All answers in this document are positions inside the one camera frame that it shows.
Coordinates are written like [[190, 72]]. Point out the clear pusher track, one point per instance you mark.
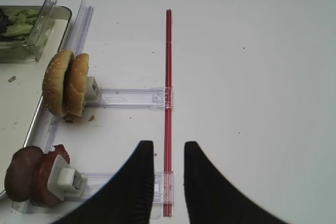
[[93, 182], [152, 98]]

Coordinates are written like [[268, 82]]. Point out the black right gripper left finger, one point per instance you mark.
[[126, 198]]

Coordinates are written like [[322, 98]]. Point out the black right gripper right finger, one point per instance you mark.
[[211, 198]]

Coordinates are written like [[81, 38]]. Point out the white patty pusher block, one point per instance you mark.
[[65, 181]]

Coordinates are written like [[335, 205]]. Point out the right upper clear pusher track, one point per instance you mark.
[[152, 98]]

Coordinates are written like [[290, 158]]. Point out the rear sesame bun top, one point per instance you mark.
[[75, 85]]

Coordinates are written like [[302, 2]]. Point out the right red rail strip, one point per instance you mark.
[[168, 103]]

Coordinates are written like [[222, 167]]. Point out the white bun pusher block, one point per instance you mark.
[[92, 93]]

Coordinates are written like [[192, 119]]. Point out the purple cabbage leaves pile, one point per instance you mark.
[[5, 22]]

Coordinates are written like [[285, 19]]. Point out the rear meat patty slice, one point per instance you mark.
[[60, 150]]

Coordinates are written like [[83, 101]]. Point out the clear plastic salad box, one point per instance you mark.
[[30, 49]]

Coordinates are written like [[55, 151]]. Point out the meat patty slice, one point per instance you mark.
[[18, 177], [39, 191], [60, 150]]

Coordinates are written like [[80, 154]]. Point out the right clear long divider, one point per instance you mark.
[[45, 126]]

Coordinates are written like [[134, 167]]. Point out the sesame bun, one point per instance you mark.
[[53, 82], [75, 85]]

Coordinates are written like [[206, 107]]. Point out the front meat patty slice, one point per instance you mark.
[[18, 177]]

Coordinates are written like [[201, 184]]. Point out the white metal tray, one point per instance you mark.
[[21, 90]]

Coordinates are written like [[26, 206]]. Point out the middle meat patty slice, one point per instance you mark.
[[39, 191]]

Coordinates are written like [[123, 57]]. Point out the green lettuce leaves pile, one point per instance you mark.
[[23, 20]]

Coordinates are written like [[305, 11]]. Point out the front sesame bun top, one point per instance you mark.
[[53, 82]]

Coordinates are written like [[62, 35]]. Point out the right lower clear pusher track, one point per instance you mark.
[[93, 182]]

